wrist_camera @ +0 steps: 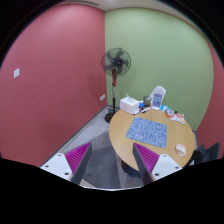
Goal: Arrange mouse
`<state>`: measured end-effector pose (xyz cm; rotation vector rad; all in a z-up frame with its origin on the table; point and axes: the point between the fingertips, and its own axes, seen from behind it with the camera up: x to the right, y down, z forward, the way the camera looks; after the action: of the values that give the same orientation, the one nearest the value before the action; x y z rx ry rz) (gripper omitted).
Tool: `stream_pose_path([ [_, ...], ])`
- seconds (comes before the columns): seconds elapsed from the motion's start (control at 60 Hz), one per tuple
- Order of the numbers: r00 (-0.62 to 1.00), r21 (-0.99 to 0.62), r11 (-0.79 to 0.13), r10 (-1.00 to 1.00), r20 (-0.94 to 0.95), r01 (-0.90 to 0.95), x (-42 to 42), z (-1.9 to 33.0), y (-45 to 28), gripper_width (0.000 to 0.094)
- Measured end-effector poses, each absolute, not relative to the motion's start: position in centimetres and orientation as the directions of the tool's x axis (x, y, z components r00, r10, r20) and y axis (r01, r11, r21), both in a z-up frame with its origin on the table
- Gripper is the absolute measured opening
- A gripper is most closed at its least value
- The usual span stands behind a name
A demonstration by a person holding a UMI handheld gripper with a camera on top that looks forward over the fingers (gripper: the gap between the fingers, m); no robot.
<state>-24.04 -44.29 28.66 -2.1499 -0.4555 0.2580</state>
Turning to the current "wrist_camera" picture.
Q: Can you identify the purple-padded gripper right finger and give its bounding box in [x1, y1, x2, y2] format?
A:
[132, 143, 182, 185]

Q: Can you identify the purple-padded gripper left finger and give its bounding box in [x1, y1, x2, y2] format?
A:
[41, 142, 92, 185]

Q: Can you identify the beige computer mouse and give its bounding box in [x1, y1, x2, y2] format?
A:
[176, 144, 186, 157]

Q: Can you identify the blue patterned mouse pad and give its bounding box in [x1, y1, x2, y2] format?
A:
[126, 117, 167, 148]

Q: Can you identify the round wooden table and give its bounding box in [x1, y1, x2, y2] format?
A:
[109, 109, 195, 178]

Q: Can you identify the black chair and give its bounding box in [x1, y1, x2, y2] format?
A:
[190, 143, 220, 165]

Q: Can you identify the orange white snack packet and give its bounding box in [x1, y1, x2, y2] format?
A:
[165, 109, 185, 124]

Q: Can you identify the white tissue box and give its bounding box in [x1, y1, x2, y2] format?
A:
[120, 96, 139, 114]

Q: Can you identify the dark green cup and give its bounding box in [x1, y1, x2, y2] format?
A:
[143, 96, 152, 107]

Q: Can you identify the black red standing fan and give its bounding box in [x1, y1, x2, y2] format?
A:
[100, 47, 132, 124]

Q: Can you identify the white wall socket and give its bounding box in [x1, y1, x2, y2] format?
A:
[100, 94, 106, 101]

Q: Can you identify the white wall switch plate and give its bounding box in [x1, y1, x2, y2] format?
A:
[13, 68, 20, 79]

